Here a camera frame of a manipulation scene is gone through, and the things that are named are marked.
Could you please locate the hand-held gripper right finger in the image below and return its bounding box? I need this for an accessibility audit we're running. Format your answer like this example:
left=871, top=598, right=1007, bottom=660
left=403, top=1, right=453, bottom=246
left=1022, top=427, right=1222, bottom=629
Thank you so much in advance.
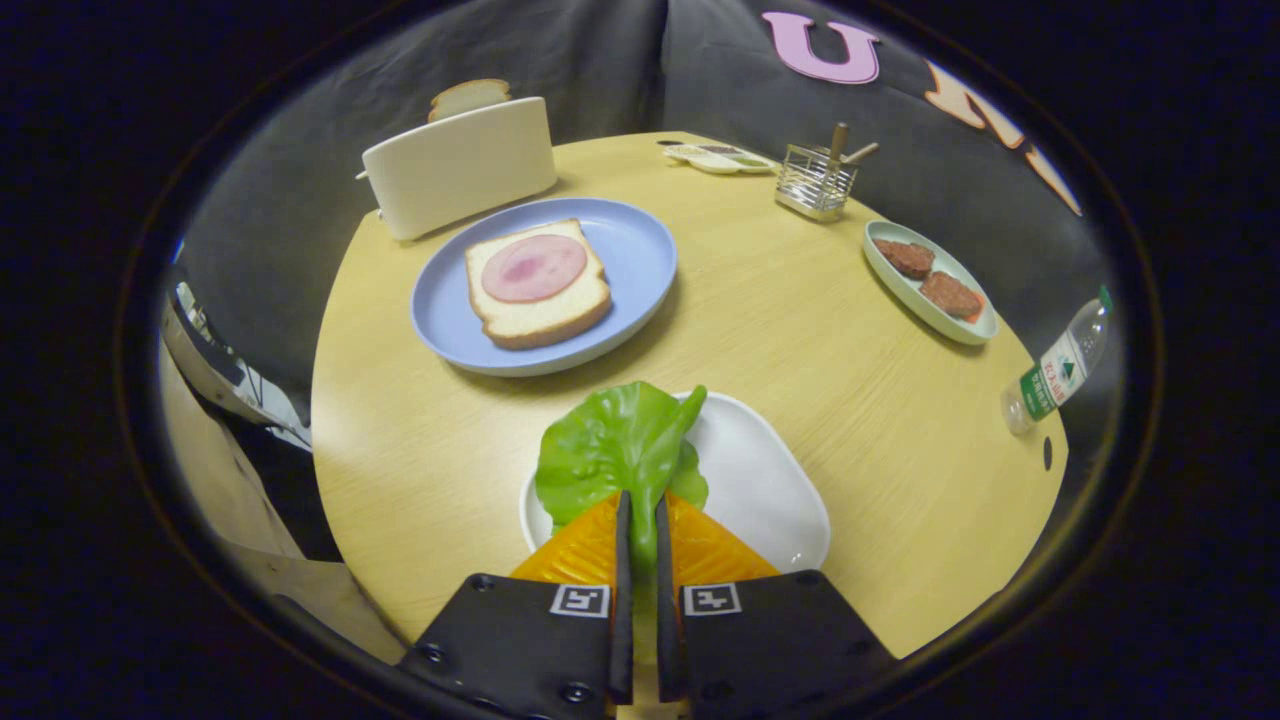
left=655, top=490, right=896, bottom=706

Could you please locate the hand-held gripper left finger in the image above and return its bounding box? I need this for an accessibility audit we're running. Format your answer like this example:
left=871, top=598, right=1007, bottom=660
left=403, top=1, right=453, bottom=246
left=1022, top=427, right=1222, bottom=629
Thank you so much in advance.
left=398, top=490, right=635, bottom=720

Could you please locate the green lettuce leaf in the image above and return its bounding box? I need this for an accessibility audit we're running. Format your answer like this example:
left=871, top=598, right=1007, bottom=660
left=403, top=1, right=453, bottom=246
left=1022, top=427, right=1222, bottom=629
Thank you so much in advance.
left=534, top=381, right=710, bottom=621

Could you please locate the toasted bread slice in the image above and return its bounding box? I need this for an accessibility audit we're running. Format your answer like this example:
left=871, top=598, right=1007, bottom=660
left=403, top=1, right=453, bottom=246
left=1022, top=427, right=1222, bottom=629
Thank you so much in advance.
left=428, top=78, right=512, bottom=124

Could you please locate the white square plate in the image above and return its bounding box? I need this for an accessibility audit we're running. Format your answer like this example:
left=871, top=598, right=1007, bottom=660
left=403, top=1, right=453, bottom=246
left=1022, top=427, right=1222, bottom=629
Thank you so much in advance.
left=519, top=392, right=832, bottom=574

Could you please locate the white bread slice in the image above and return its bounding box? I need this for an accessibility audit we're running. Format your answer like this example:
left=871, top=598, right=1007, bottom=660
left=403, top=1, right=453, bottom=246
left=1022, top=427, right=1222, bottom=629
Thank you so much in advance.
left=464, top=219, right=613, bottom=351

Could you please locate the pale green oval plate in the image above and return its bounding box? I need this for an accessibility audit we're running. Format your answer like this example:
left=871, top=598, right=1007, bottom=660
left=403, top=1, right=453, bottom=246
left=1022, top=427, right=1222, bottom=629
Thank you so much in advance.
left=863, top=220, right=999, bottom=347

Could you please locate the pink ham slice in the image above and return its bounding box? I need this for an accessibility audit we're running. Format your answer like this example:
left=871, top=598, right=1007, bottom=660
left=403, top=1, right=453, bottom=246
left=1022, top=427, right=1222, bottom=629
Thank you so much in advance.
left=481, top=234, right=589, bottom=304

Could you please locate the brown meat patty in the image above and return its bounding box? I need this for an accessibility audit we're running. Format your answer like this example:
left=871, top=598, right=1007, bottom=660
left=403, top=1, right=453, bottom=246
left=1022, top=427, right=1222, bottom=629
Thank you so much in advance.
left=919, top=270, right=986, bottom=321
left=874, top=238, right=937, bottom=280

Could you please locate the clear water bottle green label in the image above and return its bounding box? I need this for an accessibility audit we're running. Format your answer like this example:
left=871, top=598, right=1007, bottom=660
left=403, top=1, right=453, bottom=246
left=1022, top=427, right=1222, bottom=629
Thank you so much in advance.
left=1001, top=287, right=1114, bottom=437

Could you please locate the blue plate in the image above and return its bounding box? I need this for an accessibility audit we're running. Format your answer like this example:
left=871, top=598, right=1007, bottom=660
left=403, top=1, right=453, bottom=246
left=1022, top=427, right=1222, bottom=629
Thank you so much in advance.
left=411, top=197, right=679, bottom=378

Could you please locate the white toaster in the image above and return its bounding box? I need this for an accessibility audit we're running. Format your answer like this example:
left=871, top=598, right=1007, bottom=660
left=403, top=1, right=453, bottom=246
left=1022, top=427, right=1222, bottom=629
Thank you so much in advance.
left=355, top=96, right=559, bottom=242

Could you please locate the white divided dish with beans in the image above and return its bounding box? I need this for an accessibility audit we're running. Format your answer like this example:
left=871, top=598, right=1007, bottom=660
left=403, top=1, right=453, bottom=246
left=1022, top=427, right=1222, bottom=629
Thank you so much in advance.
left=657, top=140, right=781, bottom=176

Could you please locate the black backdrop cloth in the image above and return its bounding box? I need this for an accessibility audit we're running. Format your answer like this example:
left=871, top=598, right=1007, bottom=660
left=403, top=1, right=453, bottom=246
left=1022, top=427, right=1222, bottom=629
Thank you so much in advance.
left=170, top=0, right=1116, bottom=391

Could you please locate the wire mesh utensil holder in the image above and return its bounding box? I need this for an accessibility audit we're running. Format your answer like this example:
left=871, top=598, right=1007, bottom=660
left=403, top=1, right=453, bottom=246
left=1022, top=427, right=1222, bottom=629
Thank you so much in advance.
left=775, top=143, right=859, bottom=223

